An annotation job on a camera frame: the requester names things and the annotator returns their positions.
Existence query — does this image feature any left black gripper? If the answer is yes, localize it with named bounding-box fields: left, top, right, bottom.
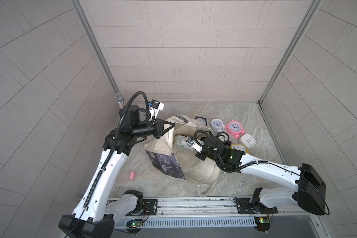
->
left=130, top=118, right=174, bottom=140

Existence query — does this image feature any black alarm clock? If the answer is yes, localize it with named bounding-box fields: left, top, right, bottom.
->
left=217, top=132, right=232, bottom=146

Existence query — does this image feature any silver clock black back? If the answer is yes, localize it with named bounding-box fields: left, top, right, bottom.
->
left=173, top=135, right=191, bottom=152

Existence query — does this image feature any white twin-bell alarm clock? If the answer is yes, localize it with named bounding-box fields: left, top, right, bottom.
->
left=210, top=118, right=226, bottom=133

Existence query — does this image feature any beige canvas tote bag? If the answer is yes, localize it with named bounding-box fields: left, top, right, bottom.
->
left=143, top=115, right=221, bottom=197

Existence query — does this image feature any large black round clock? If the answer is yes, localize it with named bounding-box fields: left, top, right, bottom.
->
left=195, top=116, right=208, bottom=126

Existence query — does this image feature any pink alarm clock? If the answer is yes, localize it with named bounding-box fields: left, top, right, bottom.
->
left=226, top=120, right=246, bottom=139

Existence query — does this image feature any small white alarm clock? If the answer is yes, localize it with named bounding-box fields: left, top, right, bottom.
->
left=240, top=133, right=257, bottom=148

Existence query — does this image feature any yellow rectangular alarm clock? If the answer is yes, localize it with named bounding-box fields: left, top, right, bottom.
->
left=231, top=144, right=249, bottom=153

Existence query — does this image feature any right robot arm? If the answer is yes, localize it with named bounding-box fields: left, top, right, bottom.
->
left=189, top=135, right=330, bottom=216

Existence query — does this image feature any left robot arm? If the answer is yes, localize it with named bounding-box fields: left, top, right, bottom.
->
left=59, top=100, right=175, bottom=238

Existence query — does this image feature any glitter microphone on stand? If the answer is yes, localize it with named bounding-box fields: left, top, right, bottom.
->
left=115, top=92, right=126, bottom=109

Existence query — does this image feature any small pink eraser piece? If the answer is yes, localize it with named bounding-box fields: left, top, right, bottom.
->
left=129, top=171, right=137, bottom=181

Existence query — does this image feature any right circuit board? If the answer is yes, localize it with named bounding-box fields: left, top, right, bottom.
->
left=254, top=216, right=271, bottom=232

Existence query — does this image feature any circuit board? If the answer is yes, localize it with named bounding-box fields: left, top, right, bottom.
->
left=126, top=219, right=144, bottom=229
left=254, top=216, right=271, bottom=232

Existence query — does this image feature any left circuit board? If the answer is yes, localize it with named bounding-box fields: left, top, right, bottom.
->
left=126, top=219, right=144, bottom=229

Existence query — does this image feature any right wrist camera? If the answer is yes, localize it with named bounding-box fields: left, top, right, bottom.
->
left=186, top=136, right=202, bottom=153

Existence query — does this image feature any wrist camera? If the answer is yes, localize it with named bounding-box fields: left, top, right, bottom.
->
left=148, top=100, right=165, bottom=122
left=186, top=136, right=202, bottom=153

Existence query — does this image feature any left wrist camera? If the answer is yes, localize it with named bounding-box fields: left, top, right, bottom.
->
left=148, top=100, right=165, bottom=122

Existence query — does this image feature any aluminium mounting rail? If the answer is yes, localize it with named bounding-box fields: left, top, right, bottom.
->
left=69, top=194, right=320, bottom=221

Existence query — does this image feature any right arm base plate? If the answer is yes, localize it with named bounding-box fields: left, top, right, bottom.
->
left=233, top=197, right=278, bottom=215

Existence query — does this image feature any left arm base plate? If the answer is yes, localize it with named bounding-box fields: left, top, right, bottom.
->
left=126, top=199, right=158, bottom=216

